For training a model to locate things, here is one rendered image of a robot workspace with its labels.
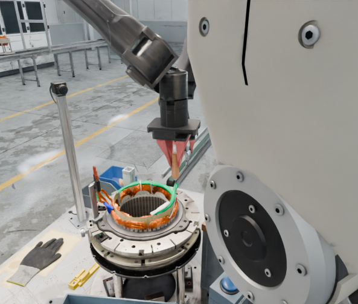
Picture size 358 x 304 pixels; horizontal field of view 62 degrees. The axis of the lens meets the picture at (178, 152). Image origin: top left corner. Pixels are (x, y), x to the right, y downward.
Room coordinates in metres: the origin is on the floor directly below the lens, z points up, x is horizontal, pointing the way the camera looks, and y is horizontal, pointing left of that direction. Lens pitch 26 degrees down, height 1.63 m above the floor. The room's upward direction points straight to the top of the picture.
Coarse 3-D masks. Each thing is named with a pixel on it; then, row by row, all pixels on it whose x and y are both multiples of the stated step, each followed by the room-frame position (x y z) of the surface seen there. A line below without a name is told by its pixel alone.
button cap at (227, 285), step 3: (225, 279) 0.51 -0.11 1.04; (228, 279) 0.51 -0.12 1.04; (222, 282) 0.51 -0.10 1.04; (225, 282) 0.51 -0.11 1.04; (228, 282) 0.51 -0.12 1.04; (231, 282) 0.51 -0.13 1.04; (222, 285) 0.50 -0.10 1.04; (225, 285) 0.50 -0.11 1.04; (228, 285) 0.50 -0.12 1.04; (231, 285) 0.50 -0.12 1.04; (234, 285) 0.50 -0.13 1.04; (225, 288) 0.49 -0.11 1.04; (228, 288) 0.49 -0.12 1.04; (231, 288) 0.49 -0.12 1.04; (234, 288) 0.49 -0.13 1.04; (231, 291) 0.49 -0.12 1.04
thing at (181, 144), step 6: (156, 132) 0.56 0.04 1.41; (162, 132) 0.56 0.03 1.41; (168, 132) 0.55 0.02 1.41; (174, 132) 0.55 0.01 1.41; (156, 138) 0.56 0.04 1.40; (162, 138) 0.56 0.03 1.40; (168, 138) 0.55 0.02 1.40; (174, 138) 0.55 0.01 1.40; (180, 138) 0.55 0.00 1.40; (186, 138) 0.55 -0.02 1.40; (180, 144) 0.55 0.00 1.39; (186, 144) 0.59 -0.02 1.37; (180, 150) 0.55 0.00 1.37; (180, 156) 0.56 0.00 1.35; (180, 162) 0.57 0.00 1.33
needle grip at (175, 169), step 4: (172, 156) 0.58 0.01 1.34; (176, 156) 0.58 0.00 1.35; (172, 160) 0.58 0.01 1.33; (176, 160) 0.58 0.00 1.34; (172, 164) 0.58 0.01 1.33; (176, 164) 0.58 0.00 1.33; (172, 168) 0.58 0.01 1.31; (176, 168) 0.58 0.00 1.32; (172, 172) 0.58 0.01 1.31; (176, 172) 0.57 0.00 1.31; (172, 176) 0.58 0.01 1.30; (176, 176) 0.57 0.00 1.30
